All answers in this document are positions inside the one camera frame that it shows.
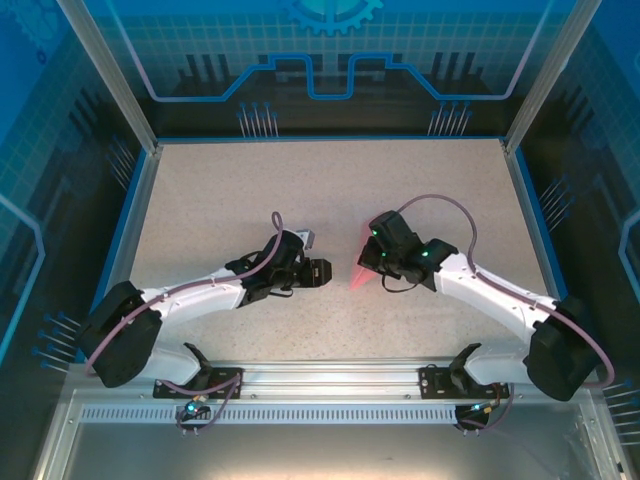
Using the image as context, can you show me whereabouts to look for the blue table border frame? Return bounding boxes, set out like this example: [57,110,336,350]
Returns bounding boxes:
[73,133,592,365]

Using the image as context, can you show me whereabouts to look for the sheet metal tray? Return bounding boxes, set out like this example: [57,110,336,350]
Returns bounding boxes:
[29,387,634,480]

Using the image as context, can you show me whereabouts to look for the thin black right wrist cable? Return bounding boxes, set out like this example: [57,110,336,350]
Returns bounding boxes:
[380,272,420,294]

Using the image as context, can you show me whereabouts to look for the aluminium side rail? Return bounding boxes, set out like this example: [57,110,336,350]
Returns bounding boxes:
[82,144,164,364]

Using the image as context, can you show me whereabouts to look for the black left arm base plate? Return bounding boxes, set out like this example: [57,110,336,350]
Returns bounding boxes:
[152,366,245,400]

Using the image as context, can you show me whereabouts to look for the slotted cable duct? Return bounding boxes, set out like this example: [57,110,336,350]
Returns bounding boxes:
[77,405,569,426]

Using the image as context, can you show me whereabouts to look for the aluminium mounting rail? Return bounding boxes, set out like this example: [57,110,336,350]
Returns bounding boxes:
[67,357,601,401]

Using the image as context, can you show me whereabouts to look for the aluminium frame post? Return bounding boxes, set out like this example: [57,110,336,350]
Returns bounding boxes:
[501,0,606,155]
[55,0,165,154]

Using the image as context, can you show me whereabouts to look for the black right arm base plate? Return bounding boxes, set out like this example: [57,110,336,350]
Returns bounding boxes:
[418,364,511,400]

